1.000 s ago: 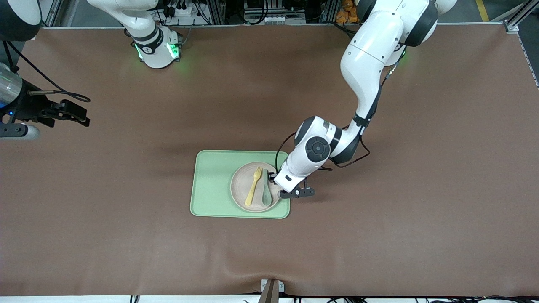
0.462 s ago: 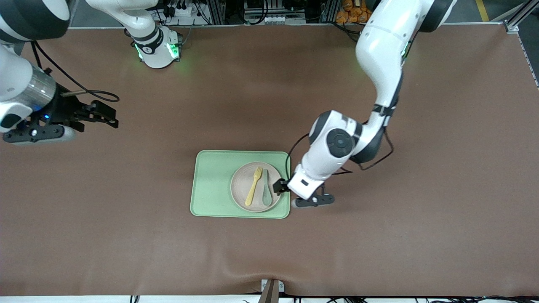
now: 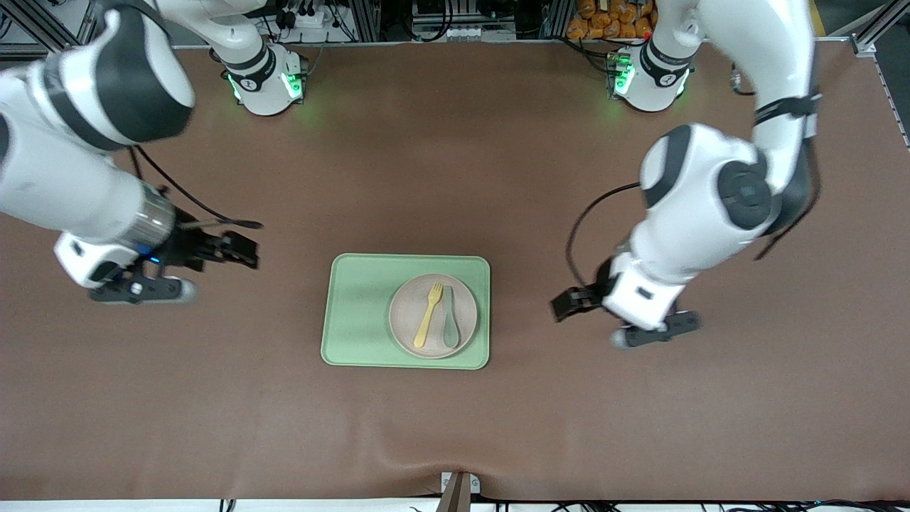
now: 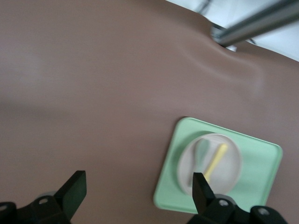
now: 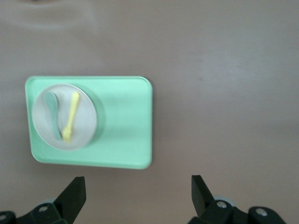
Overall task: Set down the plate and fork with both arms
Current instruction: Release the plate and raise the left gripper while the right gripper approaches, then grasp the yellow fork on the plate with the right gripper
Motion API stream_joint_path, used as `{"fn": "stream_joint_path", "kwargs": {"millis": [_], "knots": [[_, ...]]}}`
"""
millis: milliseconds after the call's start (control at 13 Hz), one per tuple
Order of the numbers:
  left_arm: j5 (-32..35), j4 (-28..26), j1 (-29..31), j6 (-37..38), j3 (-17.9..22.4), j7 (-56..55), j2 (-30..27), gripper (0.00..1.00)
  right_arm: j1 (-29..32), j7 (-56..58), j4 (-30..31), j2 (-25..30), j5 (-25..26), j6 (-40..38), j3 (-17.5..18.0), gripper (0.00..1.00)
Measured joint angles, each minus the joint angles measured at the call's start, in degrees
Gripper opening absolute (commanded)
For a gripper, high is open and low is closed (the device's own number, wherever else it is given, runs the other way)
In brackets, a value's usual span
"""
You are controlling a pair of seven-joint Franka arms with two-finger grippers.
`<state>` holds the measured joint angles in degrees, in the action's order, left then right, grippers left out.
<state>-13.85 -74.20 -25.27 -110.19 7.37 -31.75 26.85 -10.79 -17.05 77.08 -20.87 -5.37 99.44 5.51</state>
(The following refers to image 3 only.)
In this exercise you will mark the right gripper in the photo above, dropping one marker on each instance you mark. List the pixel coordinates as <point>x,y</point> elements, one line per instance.
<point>190,247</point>

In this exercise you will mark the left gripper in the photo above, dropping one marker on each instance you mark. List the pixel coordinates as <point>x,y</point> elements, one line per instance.
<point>596,291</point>

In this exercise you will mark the grey-green plastic spoon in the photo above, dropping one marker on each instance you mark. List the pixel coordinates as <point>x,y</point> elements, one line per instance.
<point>451,334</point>

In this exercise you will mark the yellow plastic fork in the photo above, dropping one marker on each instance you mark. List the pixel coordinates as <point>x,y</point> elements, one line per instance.
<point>429,316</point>

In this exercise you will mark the beige round plate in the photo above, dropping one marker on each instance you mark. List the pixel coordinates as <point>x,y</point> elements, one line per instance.
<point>409,306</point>

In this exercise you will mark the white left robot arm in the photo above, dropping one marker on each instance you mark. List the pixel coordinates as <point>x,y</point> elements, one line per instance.
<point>711,213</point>

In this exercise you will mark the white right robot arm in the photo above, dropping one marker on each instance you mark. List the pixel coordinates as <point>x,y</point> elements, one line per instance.
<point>64,185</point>

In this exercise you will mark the light green rectangular tray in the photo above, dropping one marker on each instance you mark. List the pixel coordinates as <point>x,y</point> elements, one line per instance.
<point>355,313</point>

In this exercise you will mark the brown table mat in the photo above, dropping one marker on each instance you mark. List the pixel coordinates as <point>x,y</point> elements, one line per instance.
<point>213,427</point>

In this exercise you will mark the white power strip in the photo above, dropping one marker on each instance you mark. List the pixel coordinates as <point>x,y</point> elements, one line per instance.
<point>316,20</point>

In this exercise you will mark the orange snack packet pile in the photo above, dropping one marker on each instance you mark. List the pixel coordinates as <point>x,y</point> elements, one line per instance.
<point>597,25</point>

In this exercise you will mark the white connector block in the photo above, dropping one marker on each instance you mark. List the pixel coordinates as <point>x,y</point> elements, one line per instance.
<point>466,32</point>

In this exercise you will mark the grey edge clamp bracket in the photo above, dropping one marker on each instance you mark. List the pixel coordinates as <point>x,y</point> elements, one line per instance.
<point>461,483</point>

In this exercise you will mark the aluminium frame post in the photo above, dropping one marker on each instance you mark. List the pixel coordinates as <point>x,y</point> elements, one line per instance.
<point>560,18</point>
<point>366,21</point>

